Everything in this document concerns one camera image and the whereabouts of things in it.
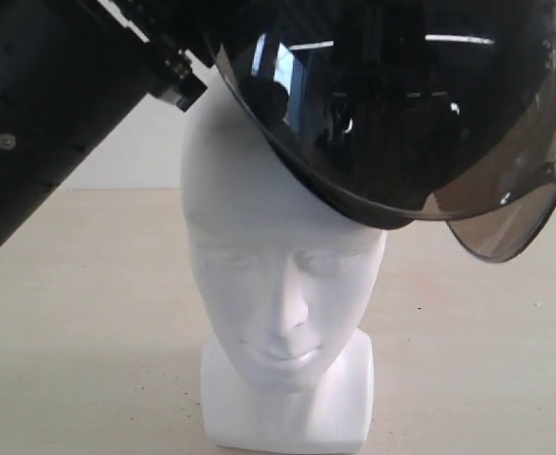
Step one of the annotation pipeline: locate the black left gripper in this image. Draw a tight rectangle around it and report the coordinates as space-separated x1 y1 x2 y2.
87 1 214 113

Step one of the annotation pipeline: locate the black helmet with tinted visor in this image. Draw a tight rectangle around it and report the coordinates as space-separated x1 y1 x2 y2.
192 1 556 264

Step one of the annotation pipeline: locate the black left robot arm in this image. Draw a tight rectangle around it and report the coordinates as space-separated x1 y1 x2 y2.
0 1 212 247

